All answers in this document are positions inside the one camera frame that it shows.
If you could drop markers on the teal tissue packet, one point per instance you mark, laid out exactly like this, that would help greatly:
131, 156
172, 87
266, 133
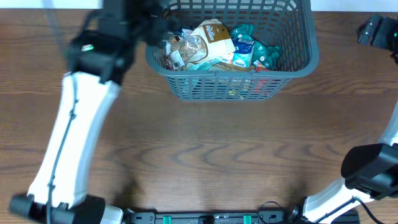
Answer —
241, 57

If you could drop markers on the orange pasta packet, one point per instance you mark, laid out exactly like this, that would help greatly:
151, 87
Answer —
234, 68

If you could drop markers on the beige snack pouch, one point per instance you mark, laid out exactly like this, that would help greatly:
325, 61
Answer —
209, 40

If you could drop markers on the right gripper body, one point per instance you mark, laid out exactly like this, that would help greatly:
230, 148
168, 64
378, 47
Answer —
386, 35

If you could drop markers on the green Nescafe coffee bag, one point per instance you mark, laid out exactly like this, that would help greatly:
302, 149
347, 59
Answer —
263, 56

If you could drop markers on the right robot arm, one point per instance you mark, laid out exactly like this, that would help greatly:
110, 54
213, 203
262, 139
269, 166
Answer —
368, 173

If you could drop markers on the grey plastic basket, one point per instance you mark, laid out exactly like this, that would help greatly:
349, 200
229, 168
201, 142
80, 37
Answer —
286, 24

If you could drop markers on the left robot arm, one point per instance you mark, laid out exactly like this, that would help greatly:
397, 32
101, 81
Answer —
97, 60

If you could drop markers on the blue rectangular carton box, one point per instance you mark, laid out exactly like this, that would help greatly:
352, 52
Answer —
184, 31

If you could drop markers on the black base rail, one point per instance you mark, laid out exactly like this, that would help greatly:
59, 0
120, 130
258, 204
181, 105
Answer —
264, 216

